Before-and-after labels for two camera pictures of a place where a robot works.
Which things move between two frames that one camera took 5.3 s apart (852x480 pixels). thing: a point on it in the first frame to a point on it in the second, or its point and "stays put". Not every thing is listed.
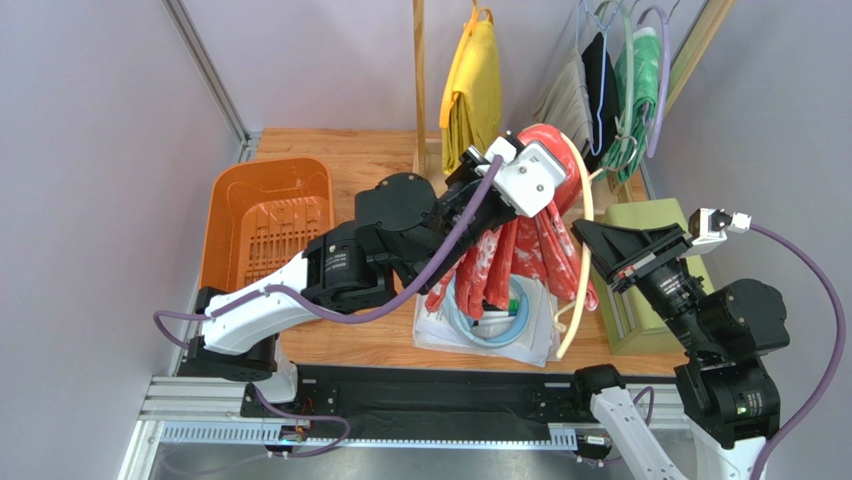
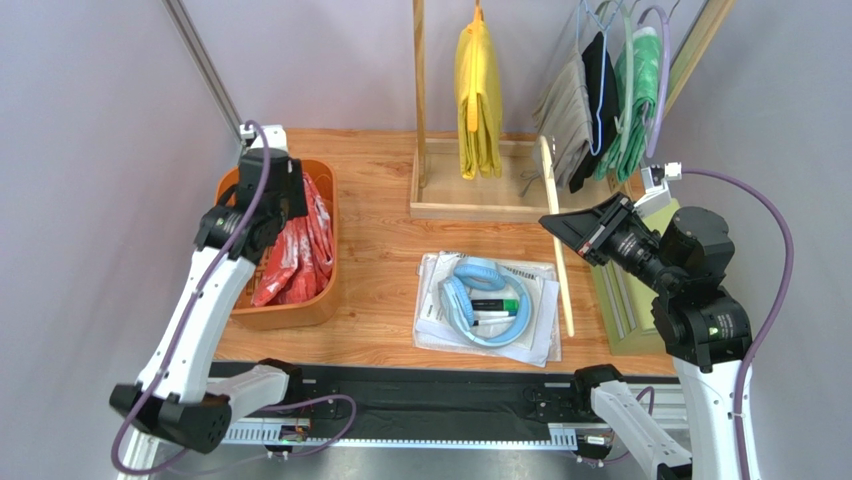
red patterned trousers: (544, 251) to (303, 257)
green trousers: (636, 58) stays put
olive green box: (634, 324) stays put
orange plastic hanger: (449, 96) to (472, 100)
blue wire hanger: (605, 30) stays put
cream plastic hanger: (589, 175) to (553, 194)
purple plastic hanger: (663, 96) stays put
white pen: (508, 319) stays put
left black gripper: (468, 170) to (297, 186)
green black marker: (513, 307) stays put
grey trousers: (564, 103) stays put
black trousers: (603, 102) stays put
